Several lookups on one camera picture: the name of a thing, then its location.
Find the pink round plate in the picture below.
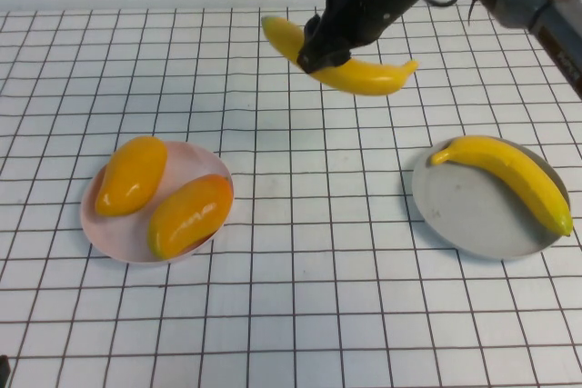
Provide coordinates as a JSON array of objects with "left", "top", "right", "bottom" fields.
[{"left": 79, "top": 140, "right": 235, "bottom": 265}]

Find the yellow mango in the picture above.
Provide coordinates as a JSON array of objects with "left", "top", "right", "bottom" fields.
[{"left": 94, "top": 135, "right": 168, "bottom": 218}]

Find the yellow banana with green tip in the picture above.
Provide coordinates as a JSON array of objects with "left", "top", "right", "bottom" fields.
[{"left": 430, "top": 134, "right": 574, "bottom": 238}]

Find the orange blushed mango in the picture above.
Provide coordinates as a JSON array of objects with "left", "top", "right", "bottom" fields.
[{"left": 146, "top": 173, "right": 234, "bottom": 261}]

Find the yellow banana with long stem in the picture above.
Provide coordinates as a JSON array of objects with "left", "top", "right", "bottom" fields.
[{"left": 261, "top": 15, "right": 419, "bottom": 98}]

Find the grey round plate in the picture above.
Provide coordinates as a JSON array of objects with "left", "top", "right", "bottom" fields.
[{"left": 411, "top": 134, "right": 571, "bottom": 263}]

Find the white grid tablecloth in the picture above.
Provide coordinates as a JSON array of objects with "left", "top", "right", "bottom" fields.
[{"left": 0, "top": 1, "right": 582, "bottom": 388}]

